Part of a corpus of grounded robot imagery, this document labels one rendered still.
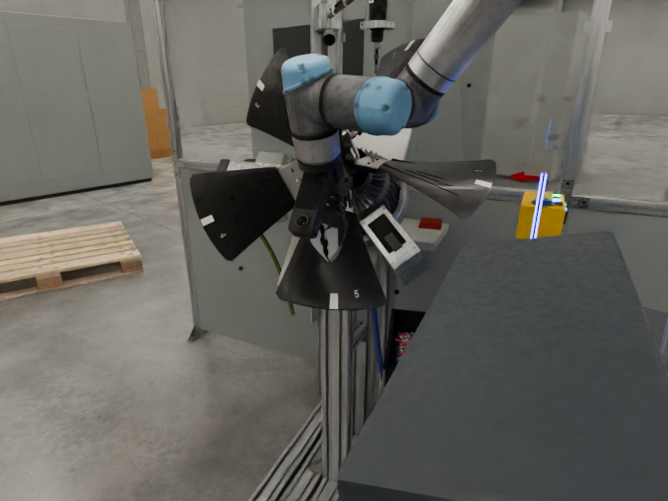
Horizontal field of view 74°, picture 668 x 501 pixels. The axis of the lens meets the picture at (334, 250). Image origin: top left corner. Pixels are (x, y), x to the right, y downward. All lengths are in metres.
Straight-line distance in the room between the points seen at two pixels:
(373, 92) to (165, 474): 1.62
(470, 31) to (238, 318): 1.97
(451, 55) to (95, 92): 6.07
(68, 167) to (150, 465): 5.00
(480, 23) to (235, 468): 1.64
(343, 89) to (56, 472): 1.80
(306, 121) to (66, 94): 5.87
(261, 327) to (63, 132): 4.64
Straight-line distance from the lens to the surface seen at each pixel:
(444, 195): 0.89
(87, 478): 2.02
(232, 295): 2.36
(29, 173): 6.40
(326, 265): 0.90
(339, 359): 1.36
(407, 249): 0.99
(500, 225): 1.71
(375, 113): 0.61
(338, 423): 1.51
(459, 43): 0.70
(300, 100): 0.68
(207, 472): 1.89
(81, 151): 6.54
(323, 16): 1.56
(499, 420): 0.18
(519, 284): 0.29
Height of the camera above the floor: 1.36
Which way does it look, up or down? 21 degrees down
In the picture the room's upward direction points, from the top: straight up
